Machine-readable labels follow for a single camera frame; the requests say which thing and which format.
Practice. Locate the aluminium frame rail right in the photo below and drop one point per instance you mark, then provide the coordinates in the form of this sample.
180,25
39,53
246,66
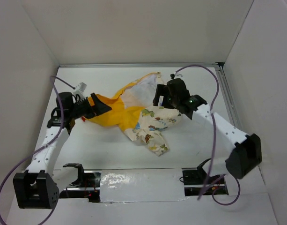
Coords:
232,112

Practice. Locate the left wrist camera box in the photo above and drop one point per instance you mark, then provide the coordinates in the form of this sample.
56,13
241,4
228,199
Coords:
79,90

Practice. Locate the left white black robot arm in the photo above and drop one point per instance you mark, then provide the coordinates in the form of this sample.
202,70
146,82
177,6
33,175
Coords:
39,187

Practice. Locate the cream cartoon print yellow-lined jacket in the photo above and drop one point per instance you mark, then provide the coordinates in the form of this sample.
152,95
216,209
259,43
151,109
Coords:
133,112

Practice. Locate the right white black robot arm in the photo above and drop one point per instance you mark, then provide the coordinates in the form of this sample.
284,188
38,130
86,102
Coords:
244,150

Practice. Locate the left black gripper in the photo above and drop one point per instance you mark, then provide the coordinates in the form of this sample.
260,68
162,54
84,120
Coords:
101,108

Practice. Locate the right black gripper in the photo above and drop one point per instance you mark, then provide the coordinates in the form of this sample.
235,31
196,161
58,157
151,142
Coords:
162,90

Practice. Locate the silver foil covered front panel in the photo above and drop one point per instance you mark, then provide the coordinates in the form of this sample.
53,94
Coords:
146,185

